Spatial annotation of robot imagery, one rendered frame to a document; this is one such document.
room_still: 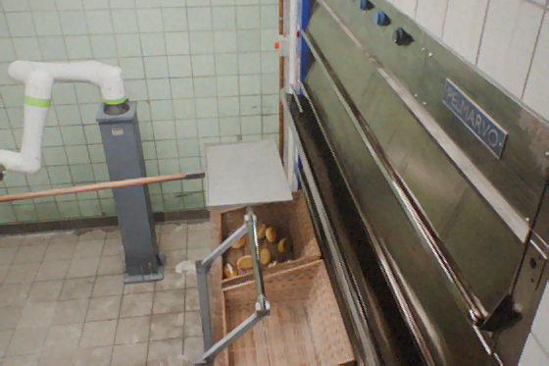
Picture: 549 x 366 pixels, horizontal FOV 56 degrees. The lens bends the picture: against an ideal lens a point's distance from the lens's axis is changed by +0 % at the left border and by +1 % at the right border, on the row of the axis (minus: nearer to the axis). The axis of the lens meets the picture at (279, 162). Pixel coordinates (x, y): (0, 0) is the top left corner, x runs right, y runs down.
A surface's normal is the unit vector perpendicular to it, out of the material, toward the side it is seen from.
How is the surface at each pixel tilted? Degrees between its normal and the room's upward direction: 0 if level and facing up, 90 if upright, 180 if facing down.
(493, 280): 70
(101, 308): 0
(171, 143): 90
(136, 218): 90
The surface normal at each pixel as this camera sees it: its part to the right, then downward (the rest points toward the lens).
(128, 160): 0.14, 0.51
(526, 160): -0.99, 0.07
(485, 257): -0.93, -0.23
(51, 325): 0.00, -0.86
